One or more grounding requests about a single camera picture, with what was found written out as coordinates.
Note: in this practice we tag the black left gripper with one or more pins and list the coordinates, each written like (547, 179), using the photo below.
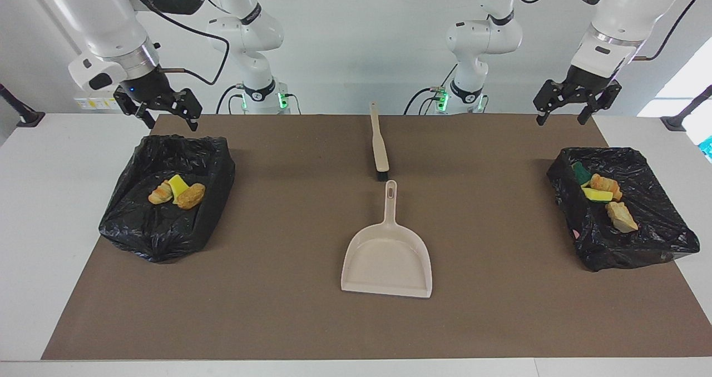
(584, 82)

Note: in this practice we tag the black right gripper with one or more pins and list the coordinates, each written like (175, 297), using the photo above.
(149, 88)

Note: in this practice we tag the green and yellow sponge piece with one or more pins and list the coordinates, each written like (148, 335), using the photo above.
(179, 187)

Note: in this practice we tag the striped croissant toy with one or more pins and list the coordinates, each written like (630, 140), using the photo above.
(161, 193)
(606, 185)

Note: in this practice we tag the brown bread roll toy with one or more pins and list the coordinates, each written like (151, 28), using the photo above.
(192, 196)

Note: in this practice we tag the beige bread chunk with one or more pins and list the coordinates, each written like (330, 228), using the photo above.
(622, 217)

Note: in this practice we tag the beige hand brush black bristles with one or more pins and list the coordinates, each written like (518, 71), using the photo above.
(380, 149)

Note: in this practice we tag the beige plastic dustpan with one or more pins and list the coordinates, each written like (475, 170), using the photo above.
(389, 260)

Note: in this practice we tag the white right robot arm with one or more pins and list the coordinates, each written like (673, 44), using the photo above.
(105, 21)

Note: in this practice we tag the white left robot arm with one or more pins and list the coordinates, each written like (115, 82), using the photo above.
(623, 10)

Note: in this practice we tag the deep black bagged bin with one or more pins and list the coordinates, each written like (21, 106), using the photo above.
(167, 232)

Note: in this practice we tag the flat black bagged bin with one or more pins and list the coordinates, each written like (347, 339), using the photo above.
(656, 243)

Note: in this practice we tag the teal object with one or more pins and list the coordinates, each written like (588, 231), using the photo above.
(708, 146)

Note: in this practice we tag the brown table mat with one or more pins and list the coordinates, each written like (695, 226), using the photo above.
(500, 321)

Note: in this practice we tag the white wall socket box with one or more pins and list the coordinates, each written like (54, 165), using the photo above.
(94, 103)

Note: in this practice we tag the black clamp post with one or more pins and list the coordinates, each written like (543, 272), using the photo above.
(28, 118)
(676, 122)

